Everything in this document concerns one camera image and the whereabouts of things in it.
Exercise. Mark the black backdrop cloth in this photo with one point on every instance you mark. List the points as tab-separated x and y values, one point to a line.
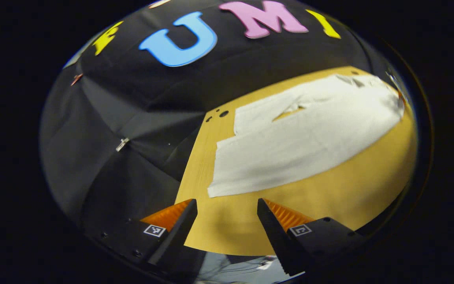
132	98

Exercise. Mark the small red backdrop clip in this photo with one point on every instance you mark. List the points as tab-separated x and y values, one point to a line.
76	79

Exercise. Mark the white jeans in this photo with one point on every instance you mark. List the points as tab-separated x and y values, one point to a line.
309	138

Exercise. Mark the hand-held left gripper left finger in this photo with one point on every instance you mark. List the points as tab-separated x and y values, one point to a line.
173	236

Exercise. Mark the small white backdrop clip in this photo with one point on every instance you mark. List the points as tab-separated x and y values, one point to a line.
122	144

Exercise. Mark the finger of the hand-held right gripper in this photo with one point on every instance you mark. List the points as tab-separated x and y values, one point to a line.
401	97

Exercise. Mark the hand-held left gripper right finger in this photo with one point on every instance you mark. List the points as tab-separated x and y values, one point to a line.
274	240

